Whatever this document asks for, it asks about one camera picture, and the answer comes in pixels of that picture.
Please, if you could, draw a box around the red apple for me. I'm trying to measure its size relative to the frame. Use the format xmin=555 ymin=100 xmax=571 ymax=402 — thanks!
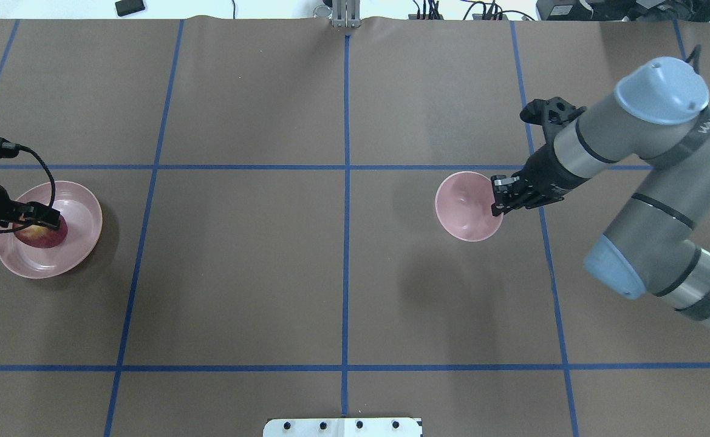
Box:
xmin=12 ymin=215 xmax=69 ymax=249

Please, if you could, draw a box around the small black device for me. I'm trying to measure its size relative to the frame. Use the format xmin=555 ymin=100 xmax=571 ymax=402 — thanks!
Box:
xmin=114 ymin=0 xmax=146 ymax=18

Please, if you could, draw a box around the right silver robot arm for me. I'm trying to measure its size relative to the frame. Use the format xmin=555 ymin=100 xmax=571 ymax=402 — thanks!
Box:
xmin=490 ymin=46 xmax=710 ymax=329

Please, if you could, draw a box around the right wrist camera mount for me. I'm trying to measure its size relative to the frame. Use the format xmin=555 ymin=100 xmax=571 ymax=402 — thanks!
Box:
xmin=519 ymin=97 xmax=587 ymax=144

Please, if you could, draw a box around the pink bowl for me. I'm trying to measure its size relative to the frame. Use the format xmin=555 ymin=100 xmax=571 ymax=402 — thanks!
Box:
xmin=434 ymin=171 xmax=503 ymax=242

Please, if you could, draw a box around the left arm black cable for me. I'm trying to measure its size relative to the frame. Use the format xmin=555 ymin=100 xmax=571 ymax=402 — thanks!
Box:
xmin=0 ymin=141 xmax=57 ymax=234

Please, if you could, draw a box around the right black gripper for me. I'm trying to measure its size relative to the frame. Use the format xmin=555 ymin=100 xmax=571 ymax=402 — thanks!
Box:
xmin=491 ymin=146 xmax=580 ymax=217

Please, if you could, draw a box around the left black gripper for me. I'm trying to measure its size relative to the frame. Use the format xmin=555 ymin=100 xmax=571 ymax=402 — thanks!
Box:
xmin=0 ymin=185 xmax=61 ymax=231

